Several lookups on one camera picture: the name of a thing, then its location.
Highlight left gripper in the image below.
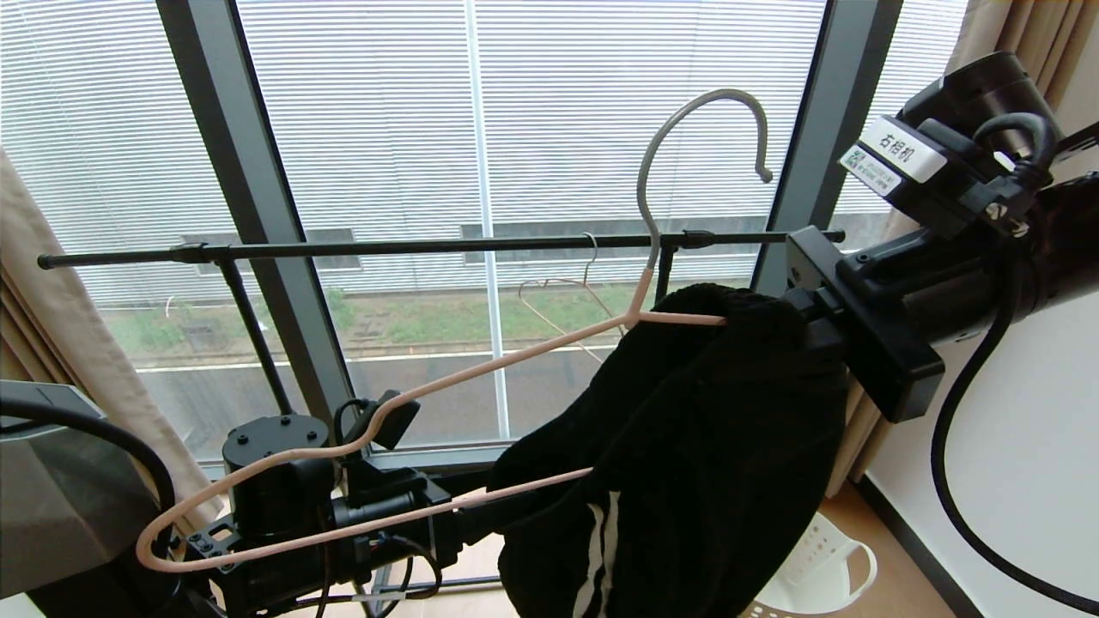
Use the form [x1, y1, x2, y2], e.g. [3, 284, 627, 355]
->
[331, 479, 471, 586]

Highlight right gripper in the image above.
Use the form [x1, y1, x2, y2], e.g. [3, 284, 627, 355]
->
[783, 223, 1033, 424]

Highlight pink clothes hanger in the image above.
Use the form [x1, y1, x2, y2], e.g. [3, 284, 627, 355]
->
[518, 232, 632, 366]
[136, 88, 774, 574]

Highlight black shorts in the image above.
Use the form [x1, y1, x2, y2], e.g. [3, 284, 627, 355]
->
[485, 283, 853, 618]

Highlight white laundry basket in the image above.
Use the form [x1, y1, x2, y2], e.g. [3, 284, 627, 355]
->
[743, 512, 878, 618]

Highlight black clothes rack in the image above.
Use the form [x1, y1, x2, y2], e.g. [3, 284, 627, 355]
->
[36, 228, 847, 618]

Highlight beige curtain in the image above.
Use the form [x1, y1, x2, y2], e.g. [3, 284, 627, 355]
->
[0, 146, 226, 537]
[824, 0, 1099, 500]

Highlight window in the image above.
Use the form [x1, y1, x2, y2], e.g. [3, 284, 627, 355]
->
[0, 0, 971, 473]

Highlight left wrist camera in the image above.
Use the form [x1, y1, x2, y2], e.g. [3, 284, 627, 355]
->
[333, 389, 422, 453]

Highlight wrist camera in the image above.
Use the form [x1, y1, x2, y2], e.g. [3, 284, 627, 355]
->
[333, 389, 422, 453]
[839, 114, 1033, 239]

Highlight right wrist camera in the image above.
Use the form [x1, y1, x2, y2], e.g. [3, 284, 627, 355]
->
[839, 114, 1033, 239]

